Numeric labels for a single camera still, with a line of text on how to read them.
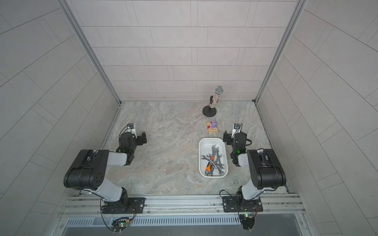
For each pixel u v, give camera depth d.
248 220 0.68
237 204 0.65
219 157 0.87
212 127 0.98
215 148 0.91
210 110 1.10
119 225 0.65
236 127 0.79
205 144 0.93
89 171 0.44
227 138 0.83
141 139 0.84
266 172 0.45
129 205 0.69
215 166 0.83
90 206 0.71
